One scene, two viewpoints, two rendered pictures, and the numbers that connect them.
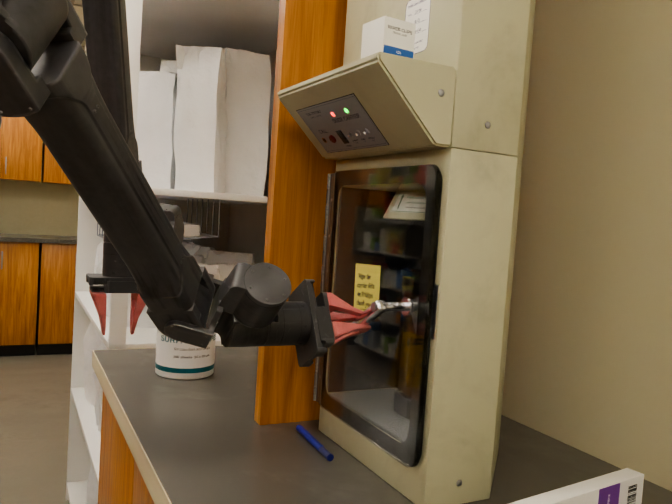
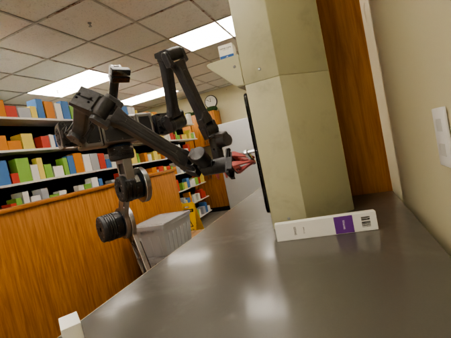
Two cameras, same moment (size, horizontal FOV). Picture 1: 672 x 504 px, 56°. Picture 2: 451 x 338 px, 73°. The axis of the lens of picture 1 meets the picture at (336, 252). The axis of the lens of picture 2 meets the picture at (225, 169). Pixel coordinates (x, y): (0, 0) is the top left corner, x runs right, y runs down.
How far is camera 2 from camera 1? 80 cm
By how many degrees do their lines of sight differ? 48
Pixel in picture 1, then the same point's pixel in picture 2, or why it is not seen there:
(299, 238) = not seen: hidden behind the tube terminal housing
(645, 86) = not seen: outside the picture
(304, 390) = not seen: hidden behind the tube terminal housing
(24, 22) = (96, 110)
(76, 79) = (117, 116)
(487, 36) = (248, 34)
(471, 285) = (270, 136)
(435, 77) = (230, 62)
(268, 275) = (197, 150)
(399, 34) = (225, 49)
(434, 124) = (235, 79)
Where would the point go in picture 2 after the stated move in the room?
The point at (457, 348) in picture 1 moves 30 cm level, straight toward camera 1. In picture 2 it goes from (271, 163) to (184, 184)
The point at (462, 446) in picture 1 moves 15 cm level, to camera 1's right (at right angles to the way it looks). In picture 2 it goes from (286, 203) to (329, 202)
